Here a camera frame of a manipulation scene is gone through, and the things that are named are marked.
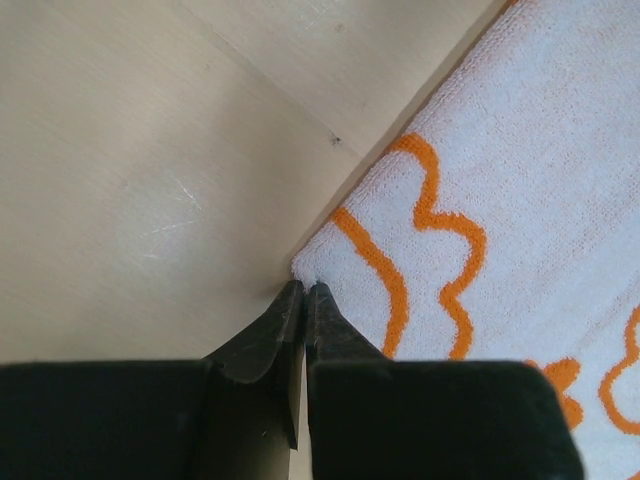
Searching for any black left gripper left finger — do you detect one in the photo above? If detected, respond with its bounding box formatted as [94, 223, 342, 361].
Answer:
[206, 281, 304, 385]

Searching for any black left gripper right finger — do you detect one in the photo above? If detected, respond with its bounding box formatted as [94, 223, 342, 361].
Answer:
[305, 283, 385, 363]

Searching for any orange white patterned towel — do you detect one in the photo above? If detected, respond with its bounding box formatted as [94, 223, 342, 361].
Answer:
[292, 1, 639, 479]

